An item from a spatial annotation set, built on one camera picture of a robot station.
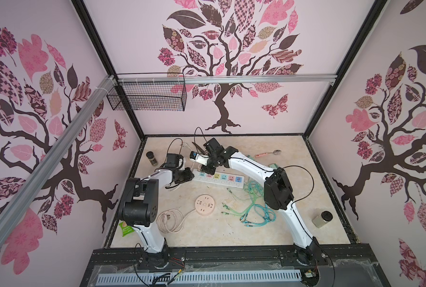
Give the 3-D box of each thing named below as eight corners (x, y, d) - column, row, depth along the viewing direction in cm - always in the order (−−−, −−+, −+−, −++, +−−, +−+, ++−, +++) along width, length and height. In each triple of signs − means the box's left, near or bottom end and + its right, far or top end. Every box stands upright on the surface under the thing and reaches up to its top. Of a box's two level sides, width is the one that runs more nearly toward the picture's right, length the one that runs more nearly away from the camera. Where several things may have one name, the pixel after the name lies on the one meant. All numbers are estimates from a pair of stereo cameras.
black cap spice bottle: (153, 167, 106) (149, 158, 99) (150, 161, 108) (145, 152, 102) (159, 164, 107) (155, 155, 100) (155, 159, 110) (151, 149, 103)
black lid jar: (314, 228, 84) (324, 220, 76) (310, 218, 87) (320, 210, 79) (324, 228, 84) (335, 220, 76) (320, 218, 87) (330, 210, 79)
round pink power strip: (194, 215, 87) (193, 213, 85) (196, 196, 93) (195, 194, 92) (214, 215, 87) (214, 213, 85) (214, 196, 93) (214, 194, 92)
